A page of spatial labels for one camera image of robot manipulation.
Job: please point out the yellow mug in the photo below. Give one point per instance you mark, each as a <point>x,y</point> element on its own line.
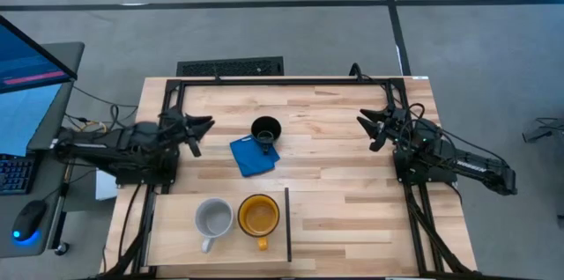
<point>258,218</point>

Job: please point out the black mug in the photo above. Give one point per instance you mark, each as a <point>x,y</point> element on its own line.
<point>265,128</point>

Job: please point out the black computer mouse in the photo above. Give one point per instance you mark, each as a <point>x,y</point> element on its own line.
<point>28,220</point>

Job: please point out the black keyboard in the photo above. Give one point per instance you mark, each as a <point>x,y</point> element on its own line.
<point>15,174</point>

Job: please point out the grey patterned mug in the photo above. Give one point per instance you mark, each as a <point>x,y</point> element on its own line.
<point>214,219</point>

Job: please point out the grey side desk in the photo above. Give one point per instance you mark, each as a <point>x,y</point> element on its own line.
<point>66,64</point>

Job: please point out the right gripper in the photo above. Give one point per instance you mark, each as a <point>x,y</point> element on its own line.
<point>394,123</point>

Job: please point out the desk caster wheel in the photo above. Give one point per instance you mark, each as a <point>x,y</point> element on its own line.
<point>62,249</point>

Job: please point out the black table frame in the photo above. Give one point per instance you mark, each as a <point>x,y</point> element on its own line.
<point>286,82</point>

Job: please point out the blue cloth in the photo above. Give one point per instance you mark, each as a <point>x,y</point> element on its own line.
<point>251,161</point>

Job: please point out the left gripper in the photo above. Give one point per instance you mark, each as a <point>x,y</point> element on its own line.
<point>176,126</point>

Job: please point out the black floor grille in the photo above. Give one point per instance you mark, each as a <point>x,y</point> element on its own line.
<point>229,67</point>

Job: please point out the computer monitor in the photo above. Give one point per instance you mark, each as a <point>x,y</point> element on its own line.
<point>26,60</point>

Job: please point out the wooden shelf with black frame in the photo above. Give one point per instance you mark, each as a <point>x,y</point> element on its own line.
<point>176,227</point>

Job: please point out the white box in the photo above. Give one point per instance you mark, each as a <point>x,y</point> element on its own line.
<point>106,187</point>

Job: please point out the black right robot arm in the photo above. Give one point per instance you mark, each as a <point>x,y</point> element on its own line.
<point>462,165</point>

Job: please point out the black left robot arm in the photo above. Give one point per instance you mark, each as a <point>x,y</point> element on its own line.
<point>119,148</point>

